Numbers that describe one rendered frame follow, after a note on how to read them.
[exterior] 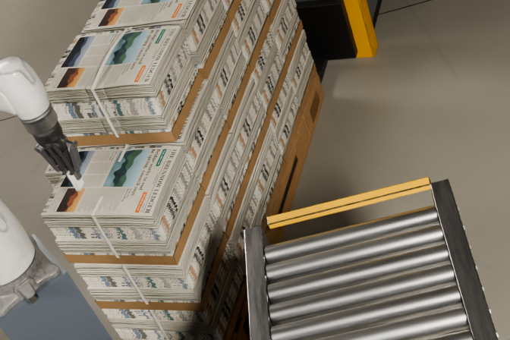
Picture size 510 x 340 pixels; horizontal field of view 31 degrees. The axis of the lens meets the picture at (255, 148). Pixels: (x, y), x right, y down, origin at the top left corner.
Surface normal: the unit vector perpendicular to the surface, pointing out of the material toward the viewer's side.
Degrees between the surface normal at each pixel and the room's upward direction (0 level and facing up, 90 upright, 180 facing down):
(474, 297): 0
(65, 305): 90
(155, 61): 1
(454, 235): 0
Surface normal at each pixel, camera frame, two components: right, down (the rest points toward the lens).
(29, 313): 0.58, 0.40
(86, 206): -0.28, -0.71
